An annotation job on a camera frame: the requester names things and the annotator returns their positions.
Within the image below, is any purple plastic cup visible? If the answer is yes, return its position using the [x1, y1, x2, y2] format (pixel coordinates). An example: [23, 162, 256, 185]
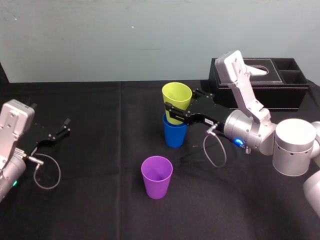
[140, 155, 174, 200]

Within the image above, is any black leather tissue box organiser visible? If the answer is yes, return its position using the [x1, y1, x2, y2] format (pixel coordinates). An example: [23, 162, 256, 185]
[208, 57, 311, 111]

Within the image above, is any thin grey right gripper cable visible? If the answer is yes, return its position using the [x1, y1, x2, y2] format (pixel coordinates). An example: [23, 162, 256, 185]
[203, 124, 227, 168]

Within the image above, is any thin grey left gripper cable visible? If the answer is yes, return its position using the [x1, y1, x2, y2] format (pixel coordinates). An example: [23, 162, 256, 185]
[26, 153, 62, 190]

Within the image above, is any white tissue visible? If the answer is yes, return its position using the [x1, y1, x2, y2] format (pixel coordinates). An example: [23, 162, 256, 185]
[246, 65, 270, 76]

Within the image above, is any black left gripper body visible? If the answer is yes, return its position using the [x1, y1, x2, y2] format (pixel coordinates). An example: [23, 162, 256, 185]
[21, 121, 55, 156]

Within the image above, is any thin grey gripper cable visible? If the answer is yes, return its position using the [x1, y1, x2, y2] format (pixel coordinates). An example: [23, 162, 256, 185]
[26, 153, 62, 190]
[203, 124, 227, 168]

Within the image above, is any blue plastic cup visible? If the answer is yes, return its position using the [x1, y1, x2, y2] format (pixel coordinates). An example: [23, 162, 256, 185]
[162, 113, 189, 149]

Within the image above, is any yellow-green plastic cup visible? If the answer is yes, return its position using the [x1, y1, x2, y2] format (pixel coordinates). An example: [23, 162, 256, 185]
[161, 82, 194, 126]

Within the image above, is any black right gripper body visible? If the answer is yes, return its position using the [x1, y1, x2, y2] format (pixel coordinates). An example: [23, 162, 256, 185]
[183, 94, 233, 126]

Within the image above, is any black table cloth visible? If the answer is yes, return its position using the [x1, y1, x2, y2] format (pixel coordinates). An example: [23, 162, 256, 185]
[0, 79, 320, 240]

